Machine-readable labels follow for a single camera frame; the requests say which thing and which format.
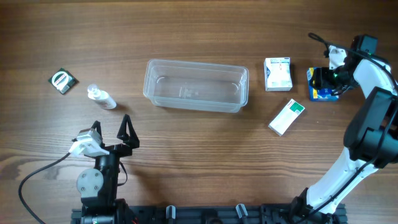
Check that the green Zam-Buk ointment box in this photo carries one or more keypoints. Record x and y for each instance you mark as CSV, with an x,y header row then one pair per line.
x,y
62,81

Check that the white calamine lotion bottle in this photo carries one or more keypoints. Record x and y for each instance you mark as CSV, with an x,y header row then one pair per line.
x,y
101,97

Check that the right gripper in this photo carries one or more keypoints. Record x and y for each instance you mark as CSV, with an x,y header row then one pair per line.
x,y
321,78

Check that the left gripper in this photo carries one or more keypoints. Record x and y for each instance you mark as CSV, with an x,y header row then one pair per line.
x,y
130,140

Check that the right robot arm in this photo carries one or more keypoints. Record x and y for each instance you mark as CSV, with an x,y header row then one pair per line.
x,y
370,140

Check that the clear plastic container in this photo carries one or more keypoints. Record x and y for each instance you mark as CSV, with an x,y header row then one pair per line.
x,y
196,85

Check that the white green medicine box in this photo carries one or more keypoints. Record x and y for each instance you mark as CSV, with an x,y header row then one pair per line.
x,y
286,117

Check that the blue VapoDrops box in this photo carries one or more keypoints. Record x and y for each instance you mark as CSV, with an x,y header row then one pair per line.
x,y
319,95

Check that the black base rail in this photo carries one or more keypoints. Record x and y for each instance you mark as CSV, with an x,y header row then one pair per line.
x,y
265,213

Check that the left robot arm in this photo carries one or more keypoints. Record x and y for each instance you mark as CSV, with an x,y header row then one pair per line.
x,y
98,186

